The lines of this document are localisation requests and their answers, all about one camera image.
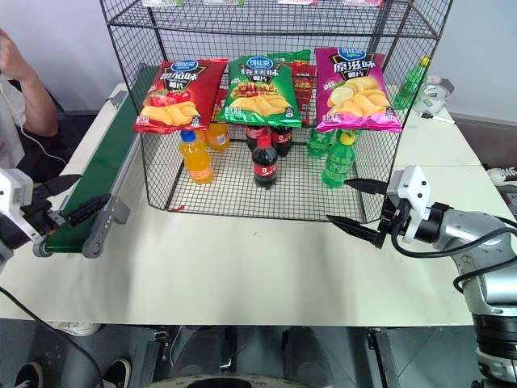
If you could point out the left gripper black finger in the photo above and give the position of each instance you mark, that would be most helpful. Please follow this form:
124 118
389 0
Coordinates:
56 184
87 209

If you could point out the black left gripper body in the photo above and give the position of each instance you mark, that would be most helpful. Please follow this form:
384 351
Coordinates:
40 214

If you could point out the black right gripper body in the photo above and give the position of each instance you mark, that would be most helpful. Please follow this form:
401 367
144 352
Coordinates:
393 216

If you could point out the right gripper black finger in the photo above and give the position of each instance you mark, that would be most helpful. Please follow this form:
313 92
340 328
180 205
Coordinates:
369 186
359 230

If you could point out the bystander bare forearm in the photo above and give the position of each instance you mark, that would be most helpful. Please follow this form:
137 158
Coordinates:
38 105

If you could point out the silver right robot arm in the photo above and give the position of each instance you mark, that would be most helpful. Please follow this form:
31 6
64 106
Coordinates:
476 242

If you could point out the green conveyor belt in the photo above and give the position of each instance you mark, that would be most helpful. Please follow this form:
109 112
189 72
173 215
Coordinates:
109 141

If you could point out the bystander bare hand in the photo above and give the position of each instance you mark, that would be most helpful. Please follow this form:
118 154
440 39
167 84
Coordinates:
10 54

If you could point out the green lemon soda bottle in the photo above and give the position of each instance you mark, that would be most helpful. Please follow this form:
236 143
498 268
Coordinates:
317 143
338 165
410 87

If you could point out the bystander white shirt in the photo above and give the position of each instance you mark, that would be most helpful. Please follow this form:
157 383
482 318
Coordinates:
8 121

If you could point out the small red clip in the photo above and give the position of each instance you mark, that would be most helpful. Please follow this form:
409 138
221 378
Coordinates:
177 209

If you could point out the purple potato chips bag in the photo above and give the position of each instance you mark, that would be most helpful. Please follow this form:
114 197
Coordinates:
355 93

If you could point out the cola bottle red label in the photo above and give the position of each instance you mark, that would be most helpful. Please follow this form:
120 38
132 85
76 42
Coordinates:
265 165
254 132
282 141

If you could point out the white tape roll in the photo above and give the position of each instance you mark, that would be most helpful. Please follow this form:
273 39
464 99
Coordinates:
434 97

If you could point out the white sneaker dark laces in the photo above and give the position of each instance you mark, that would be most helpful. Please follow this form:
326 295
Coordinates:
503 175

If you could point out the small dark red snack bag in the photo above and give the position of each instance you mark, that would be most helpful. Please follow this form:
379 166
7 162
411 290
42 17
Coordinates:
306 87

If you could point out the orange soda bottle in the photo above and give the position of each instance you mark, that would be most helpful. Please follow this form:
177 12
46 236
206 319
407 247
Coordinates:
219 139
198 163

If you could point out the green potato chips bag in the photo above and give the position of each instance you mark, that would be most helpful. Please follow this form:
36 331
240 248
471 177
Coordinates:
258 97

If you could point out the red potato chips bag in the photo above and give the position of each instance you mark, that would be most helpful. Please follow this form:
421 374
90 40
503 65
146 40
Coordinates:
182 93

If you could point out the green snack bag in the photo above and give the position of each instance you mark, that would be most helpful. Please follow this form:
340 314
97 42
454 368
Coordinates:
292 56

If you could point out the black sneaker white sole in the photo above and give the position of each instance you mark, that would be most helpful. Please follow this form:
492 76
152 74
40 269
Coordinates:
28 376
117 374

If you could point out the pink white snack packet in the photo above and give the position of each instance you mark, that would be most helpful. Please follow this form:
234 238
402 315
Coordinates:
363 2

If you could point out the red snack packet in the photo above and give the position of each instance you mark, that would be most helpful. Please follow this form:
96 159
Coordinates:
297 1

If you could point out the green snack packet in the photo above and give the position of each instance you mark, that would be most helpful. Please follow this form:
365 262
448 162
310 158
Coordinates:
163 2
220 2

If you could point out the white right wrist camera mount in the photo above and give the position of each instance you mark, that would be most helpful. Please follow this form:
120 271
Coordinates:
414 190

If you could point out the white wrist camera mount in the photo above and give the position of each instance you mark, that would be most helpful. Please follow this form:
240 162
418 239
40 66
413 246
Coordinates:
414 190
14 190

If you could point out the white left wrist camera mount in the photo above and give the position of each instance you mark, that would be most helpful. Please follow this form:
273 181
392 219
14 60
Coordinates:
14 190

